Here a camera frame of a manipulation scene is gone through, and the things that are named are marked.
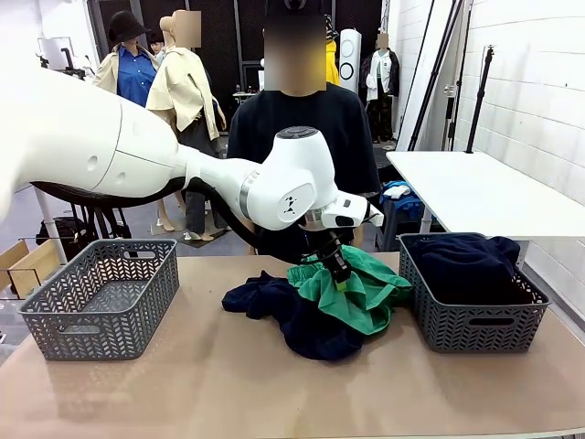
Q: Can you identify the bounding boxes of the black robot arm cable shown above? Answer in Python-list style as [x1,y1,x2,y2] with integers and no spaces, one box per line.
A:
[31,177,275,251]

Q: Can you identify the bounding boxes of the white pipe frame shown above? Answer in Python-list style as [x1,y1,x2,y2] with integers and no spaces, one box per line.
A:
[32,186,69,266]

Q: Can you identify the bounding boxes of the dark stool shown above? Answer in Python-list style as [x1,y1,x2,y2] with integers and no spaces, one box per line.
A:
[374,200,429,252]

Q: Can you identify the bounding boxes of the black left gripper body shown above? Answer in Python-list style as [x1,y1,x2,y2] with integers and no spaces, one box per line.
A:
[322,230,347,269]

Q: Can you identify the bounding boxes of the person in black t-shirt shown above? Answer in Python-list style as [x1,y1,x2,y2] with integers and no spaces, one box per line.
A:
[227,0,383,262]

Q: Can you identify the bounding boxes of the mannequin white shirt black jacket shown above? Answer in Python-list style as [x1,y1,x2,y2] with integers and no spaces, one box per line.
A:
[359,32,401,144]

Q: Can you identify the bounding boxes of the mannequin in yellow garment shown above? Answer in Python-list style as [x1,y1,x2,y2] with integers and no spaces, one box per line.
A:
[324,14,342,87]

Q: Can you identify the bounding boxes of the blue cloth pile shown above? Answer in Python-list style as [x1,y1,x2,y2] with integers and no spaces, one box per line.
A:
[378,180,424,220]

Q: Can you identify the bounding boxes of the black folded tripod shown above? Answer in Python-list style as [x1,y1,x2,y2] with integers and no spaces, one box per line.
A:
[406,0,463,152]

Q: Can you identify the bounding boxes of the mannequin blue shirt black hat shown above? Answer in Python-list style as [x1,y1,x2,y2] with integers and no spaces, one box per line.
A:
[90,9,177,232]

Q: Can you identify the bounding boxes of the white tower air conditioner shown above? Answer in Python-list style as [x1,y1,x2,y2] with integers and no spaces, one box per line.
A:
[339,28,363,95]

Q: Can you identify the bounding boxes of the green shorts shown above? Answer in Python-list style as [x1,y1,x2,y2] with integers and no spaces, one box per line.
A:
[286,244,415,337]

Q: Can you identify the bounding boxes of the black bag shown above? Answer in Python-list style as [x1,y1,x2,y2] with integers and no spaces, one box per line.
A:
[36,214,133,264]

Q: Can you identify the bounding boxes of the mannequin cream jacket grey trousers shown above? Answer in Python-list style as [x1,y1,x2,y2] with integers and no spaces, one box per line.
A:
[144,8,229,242]

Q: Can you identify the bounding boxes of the grey plastic basket with clothes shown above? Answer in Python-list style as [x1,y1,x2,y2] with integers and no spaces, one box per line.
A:
[397,231,552,354]

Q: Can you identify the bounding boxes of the white table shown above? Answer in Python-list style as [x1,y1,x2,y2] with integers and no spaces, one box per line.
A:
[386,150,585,271]

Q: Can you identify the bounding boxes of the black light stand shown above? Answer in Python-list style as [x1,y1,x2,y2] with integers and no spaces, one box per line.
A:
[464,44,497,155]

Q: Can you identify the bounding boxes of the empty grey plastic basket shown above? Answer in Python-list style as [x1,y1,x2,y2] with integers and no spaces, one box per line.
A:
[17,237,180,362]

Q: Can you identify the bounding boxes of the wooden open frame box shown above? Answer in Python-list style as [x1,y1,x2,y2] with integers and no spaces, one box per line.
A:
[0,237,69,301]

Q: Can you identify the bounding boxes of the navy blue t-shirt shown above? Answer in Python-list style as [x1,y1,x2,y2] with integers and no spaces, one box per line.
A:
[404,232,536,306]

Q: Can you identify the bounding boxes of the dark navy garment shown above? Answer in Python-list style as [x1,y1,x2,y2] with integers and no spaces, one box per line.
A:
[221,269,367,362]

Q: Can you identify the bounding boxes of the black pole with grey clamp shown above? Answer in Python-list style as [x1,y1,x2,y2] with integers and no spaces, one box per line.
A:
[445,0,474,152]

